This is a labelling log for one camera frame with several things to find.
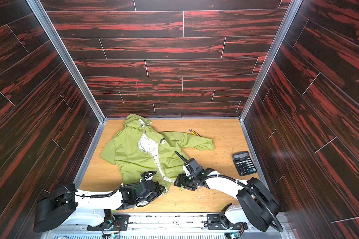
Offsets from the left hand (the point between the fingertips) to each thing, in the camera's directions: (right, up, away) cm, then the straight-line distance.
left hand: (168, 189), depth 81 cm
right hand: (+6, +2, +4) cm, 8 cm away
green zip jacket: (-21, +21, +20) cm, 36 cm away
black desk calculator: (+47, +12, +12) cm, 50 cm away
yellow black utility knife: (+18, +32, +29) cm, 46 cm away
